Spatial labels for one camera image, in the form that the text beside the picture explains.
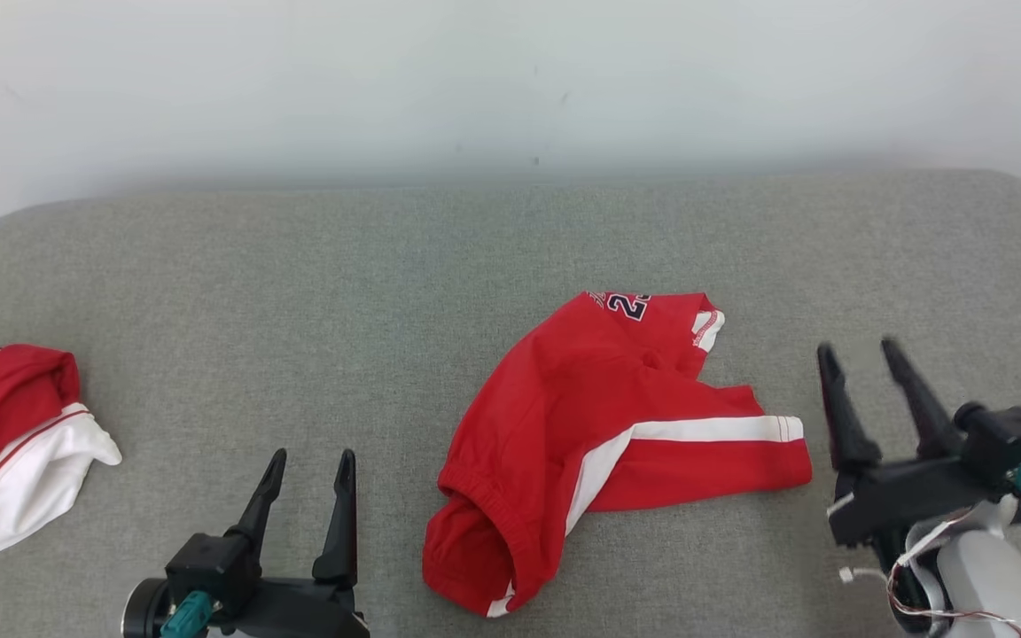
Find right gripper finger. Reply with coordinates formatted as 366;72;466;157
816;343;883;476
881;336;965;461

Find red shorts with white stripe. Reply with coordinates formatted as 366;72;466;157
422;290;814;619

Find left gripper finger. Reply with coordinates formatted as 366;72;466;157
226;448;288;556
312;448;359;587

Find red and white wire bundle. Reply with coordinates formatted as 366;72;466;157
838;505;1021;638

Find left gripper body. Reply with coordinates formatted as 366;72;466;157
122;577;372;638

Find red jersey with white trim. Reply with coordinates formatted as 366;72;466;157
0;330;123;565

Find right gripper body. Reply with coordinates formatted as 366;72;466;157
827;453;1017;575

